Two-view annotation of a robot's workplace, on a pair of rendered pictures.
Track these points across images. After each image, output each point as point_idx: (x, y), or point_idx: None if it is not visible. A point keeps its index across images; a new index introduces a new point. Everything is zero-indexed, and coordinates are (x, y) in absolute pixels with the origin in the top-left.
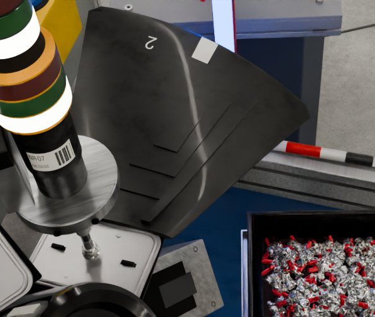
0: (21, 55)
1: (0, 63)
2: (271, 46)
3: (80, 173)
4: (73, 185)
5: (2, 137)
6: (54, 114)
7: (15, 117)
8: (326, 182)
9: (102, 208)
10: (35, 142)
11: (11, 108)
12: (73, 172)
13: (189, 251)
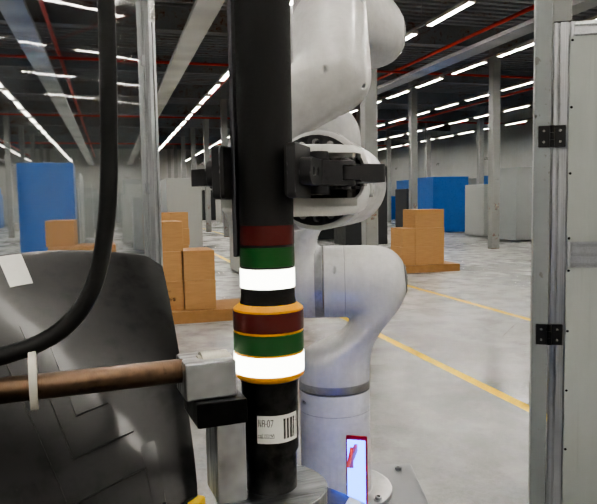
0: (283, 291)
1: (265, 295)
2: None
3: (295, 468)
4: (288, 479)
5: (240, 393)
6: (295, 363)
7: (264, 355)
8: None
9: (316, 502)
10: (270, 399)
11: (264, 343)
12: (291, 458)
13: None
